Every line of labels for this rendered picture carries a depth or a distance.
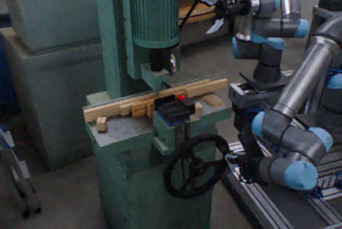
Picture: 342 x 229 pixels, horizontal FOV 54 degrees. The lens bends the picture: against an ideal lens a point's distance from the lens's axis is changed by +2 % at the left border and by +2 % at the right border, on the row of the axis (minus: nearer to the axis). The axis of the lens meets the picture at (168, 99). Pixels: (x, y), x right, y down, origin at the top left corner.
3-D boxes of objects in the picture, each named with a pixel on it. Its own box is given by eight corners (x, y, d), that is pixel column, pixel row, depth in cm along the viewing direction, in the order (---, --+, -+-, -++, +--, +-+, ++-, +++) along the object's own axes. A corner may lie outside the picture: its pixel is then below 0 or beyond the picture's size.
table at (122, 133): (109, 175, 116) (108, 162, 113) (85, 130, 139) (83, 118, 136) (246, 128, 140) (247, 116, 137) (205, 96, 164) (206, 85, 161)
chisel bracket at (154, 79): (155, 95, 136) (154, 76, 132) (141, 81, 147) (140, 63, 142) (170, 91, 139) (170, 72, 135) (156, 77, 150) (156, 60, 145)
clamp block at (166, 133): (167, 149, 124) (167, 129, 119) (151, 130, 134) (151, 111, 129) (200, 137, 130) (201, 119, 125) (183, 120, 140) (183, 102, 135)
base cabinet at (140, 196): (134, 285, 169) (126, 178, 133) (99, 204, 213) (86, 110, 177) (209, 246, 187) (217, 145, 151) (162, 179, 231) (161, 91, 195)
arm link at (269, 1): (279, 14, 134) (283, -8, 130) (257, 19, 130) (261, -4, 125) (266, 11, 140) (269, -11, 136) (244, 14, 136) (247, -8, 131)
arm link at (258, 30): (277, 44, 136) (282, 17, 131) (249, 43, 137) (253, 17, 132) (274, 38, 143) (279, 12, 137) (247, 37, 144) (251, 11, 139)
